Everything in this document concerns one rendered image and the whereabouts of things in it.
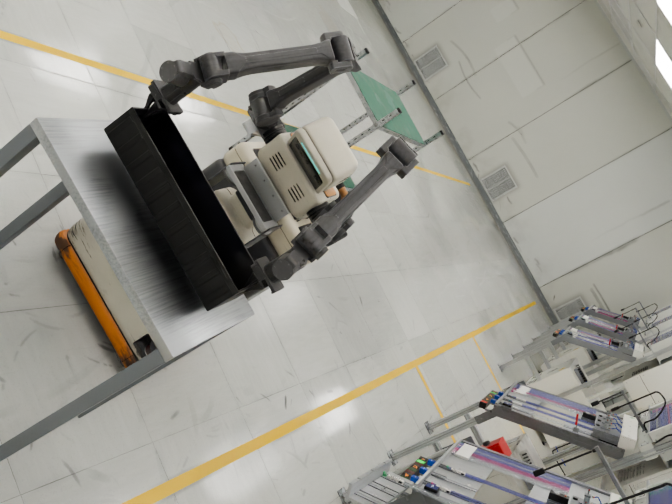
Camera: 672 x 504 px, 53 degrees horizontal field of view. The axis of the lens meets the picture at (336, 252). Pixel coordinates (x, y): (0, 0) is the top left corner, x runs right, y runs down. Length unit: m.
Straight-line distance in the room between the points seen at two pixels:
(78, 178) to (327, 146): 0.80
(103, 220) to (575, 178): 9.98
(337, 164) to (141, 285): 0.78
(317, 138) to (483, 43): 9.86
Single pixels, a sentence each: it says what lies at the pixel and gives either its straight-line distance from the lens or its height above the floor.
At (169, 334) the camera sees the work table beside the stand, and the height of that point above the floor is 0.80.
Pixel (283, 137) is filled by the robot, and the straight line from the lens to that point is 2.33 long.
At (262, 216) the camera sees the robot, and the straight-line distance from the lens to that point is 2.29.
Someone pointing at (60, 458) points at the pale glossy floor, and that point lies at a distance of 2.50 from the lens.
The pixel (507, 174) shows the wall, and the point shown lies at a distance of 11.51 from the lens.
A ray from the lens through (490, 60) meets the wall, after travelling 11.90.
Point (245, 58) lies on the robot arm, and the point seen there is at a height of 1.25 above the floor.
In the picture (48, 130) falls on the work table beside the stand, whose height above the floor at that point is 0.80.
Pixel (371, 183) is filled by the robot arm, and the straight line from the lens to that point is 1.87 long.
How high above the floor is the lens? 1.88
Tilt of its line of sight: 22 degrees down
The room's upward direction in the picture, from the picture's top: 59 degrees clockwise
